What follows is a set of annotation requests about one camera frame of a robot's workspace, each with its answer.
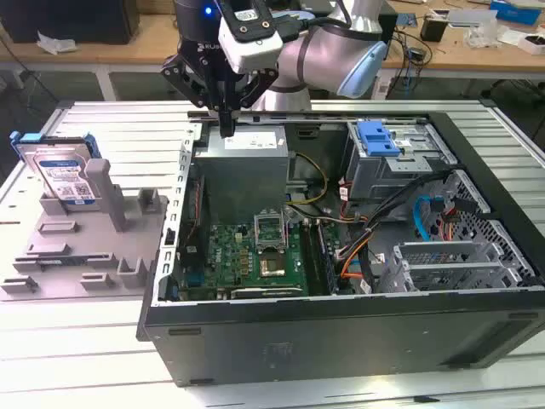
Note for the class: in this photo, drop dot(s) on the metal locking lever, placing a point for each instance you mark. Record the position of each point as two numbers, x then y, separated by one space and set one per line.
288 221

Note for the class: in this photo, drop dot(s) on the hard disk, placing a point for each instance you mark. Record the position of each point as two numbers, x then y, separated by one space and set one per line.
64 179

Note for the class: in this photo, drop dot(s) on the clear plastic bag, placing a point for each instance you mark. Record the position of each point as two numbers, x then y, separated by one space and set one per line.
481 36

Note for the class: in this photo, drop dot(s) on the grey power supply unit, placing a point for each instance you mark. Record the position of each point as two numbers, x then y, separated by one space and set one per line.
242 179

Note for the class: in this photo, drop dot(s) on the black power adapter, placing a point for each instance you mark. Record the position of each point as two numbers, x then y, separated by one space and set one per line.
416 54

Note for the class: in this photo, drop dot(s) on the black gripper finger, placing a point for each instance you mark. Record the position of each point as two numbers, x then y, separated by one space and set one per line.
255 91
183 74

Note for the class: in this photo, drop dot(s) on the CPU socket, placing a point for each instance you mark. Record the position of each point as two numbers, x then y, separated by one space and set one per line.
272 266

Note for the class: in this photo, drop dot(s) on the large black box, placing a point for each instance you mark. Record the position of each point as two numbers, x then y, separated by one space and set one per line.
85 21

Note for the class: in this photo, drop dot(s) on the metal optical drive cage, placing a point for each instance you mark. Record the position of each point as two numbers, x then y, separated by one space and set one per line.
370 179

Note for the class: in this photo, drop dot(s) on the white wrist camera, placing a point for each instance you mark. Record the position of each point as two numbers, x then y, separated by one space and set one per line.
255 51

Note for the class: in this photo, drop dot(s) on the RAM stick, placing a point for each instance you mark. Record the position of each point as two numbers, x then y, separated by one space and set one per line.
55 260

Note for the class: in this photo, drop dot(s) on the black PC case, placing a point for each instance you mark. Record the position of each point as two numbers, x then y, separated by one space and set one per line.
298 341

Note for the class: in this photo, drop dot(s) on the wooden desk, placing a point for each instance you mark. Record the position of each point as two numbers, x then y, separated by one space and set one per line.
127 51

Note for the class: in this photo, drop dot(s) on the black case fan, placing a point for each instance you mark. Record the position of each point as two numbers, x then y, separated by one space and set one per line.
198 200

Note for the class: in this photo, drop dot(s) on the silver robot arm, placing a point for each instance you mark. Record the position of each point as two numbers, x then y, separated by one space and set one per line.
323 51

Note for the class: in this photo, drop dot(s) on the crumpled white paper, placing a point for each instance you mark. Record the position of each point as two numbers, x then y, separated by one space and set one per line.
55 42

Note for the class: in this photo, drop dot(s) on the blue cardboard box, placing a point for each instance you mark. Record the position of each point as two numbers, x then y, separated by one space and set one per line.
515 13

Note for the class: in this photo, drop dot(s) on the white open box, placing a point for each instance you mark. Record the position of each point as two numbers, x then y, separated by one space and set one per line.
532 44

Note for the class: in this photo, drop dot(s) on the green motherboard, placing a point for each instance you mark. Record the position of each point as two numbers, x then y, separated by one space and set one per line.
230 255

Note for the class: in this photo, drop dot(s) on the blue plastic drive latch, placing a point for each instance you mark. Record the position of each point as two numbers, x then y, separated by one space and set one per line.
374 147

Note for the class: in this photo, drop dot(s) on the grey parts rack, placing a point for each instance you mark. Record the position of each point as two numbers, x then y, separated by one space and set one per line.
85 251

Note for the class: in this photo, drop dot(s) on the black cube box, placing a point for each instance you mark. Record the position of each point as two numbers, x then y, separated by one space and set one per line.
389 25

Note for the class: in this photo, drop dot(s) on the silver flat device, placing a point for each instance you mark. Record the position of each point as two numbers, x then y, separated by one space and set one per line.
472 17

